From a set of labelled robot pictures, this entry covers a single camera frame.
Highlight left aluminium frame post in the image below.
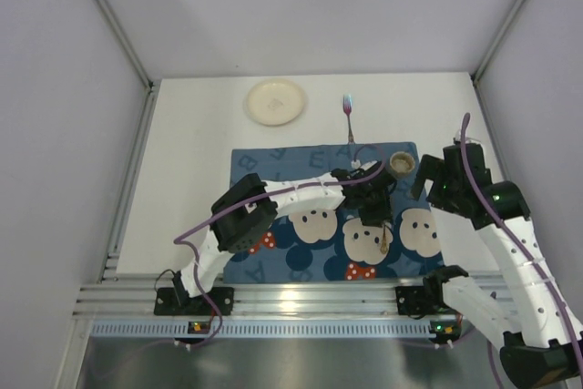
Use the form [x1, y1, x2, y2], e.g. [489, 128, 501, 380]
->
[67, 0, 156, 89]

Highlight iridescent fork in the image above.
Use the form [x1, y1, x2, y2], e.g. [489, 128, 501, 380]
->
[343, 95, 355, 144]

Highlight blue cartoon bear placemat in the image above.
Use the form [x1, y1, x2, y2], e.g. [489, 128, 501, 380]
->
[223, 142, 444, 284]

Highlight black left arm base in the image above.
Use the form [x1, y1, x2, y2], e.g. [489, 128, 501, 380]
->
[153, 287, 234, 316]

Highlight aluminium frame post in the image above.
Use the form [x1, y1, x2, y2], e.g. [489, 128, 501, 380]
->
[471, 0, 559, 83]
[67, 0, 156, 89]

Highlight cream round plate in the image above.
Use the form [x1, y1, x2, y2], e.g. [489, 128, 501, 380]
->
[244, 78, 307, 127]

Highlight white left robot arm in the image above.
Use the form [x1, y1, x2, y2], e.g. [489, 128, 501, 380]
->
[172, 161, 397, 304]

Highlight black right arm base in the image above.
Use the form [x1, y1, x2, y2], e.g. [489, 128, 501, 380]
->
[394, 286, 457, 320]

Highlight perforated cable duct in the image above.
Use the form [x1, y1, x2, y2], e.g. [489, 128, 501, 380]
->
[91, 319, 460, 339]

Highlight gold spoon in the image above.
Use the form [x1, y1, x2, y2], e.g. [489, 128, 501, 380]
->
[380, 222, 393, 255]

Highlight right aluminium frame post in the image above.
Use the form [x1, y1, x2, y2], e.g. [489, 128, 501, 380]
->
[471, 0, 559, 83]

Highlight aluminium mounting rail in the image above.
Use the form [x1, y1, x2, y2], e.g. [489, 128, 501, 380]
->
[73, 253, 422, 320]

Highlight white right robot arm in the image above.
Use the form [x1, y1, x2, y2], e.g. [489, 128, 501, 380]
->
[411, 142, 582, 388]

